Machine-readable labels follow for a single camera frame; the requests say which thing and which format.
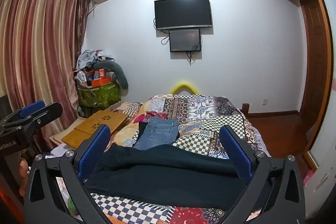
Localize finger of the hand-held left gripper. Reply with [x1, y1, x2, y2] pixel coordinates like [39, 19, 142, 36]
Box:
[0, 100, 46, 127]
[21, 103, 63, 133]

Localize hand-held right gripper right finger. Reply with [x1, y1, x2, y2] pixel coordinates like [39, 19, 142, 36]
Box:
[219, 124, 307, 224]

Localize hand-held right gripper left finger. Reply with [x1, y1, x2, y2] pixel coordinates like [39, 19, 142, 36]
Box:
[24, 124, 113, 224]

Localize dark navy pants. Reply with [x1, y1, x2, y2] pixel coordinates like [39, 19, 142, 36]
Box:
[85, 122, 254, 211]

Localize bamboo lap table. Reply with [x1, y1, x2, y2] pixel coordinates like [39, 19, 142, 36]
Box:
[62, 110, 129, 148]

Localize patchwork printed blanket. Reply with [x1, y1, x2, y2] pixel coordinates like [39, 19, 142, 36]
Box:
[56, 94, 271, 224]

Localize striped pink curtain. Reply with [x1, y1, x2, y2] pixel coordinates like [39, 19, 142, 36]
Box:
[0, 0, 92, 146]

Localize green patterned bag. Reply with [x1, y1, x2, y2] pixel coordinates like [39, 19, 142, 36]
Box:
[77, 81, 122, 114]

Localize orange box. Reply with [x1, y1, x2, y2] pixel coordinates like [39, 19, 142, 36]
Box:
[91, 69, 111, 87]

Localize folded blue jeans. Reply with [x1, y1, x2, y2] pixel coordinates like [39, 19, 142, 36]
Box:
[133, 116, 180, 151]

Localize pile of light clothes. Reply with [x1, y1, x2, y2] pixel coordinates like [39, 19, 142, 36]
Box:
[77, 49, 116, 71]

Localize pink cloth item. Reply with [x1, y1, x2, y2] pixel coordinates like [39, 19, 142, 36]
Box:
[302, 170, 314, 186]

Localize grey neck pillow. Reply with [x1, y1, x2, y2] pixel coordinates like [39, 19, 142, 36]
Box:
[92, 61, 130, 89]

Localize yellow foam tube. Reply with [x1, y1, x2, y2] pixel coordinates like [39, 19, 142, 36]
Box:
[170, 80, 199, 95]

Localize small black monitor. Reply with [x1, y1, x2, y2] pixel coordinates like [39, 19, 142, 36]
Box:
[169, 29, 202, 53]

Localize wooden door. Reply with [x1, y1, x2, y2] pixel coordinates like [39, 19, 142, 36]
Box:
[298, 0, 332, 130]

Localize large black television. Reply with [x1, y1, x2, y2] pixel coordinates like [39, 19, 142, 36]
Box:
[154, 0, 211, 31]

